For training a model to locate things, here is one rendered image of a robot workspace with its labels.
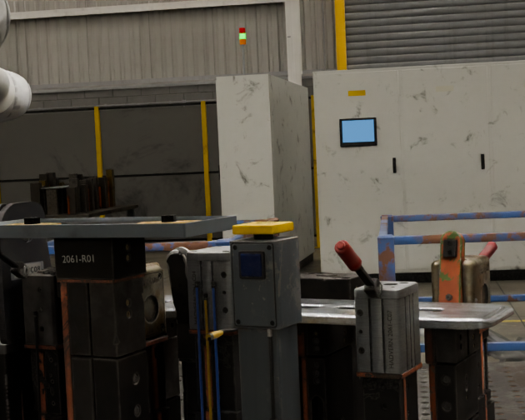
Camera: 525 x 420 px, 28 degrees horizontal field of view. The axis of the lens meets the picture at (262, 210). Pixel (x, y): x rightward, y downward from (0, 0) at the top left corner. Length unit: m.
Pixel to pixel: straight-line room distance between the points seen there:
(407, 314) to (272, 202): 8.35
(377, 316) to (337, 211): 8.34
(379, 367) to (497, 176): 8.36
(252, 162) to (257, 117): 0.42
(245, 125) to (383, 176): 1.37
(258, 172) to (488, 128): 2.15
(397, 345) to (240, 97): 8.47
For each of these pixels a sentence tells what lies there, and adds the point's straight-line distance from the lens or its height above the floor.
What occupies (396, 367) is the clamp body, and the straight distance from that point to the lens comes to 1.44.
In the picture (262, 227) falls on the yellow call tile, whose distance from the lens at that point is 1.31.
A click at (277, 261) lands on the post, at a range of 1.31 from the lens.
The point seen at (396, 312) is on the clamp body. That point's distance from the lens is 1.42.
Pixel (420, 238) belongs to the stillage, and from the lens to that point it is 3.66.
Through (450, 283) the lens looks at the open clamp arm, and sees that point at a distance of 1.74.
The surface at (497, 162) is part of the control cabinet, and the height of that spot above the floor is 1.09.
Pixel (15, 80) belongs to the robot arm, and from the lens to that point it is 2.21.
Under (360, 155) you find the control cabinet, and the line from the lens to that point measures 9.73.
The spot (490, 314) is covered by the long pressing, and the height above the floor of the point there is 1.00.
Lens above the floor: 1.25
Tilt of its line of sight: 3 degrees down
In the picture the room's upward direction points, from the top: 3 degrees counter-clockwise
